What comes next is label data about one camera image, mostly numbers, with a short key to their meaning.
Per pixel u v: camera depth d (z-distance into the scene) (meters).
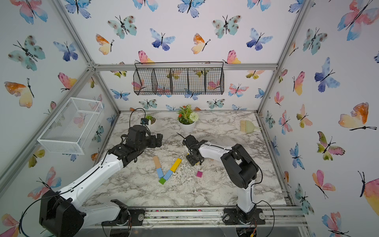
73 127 0.86
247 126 1.11
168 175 0.87
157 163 0.94
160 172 0.89
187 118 0.94
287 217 0.75
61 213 0.37
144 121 0.69
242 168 0.50
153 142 0.72
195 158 0.81
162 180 0.86
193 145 0.76
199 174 0.89
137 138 0.60
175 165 0.91
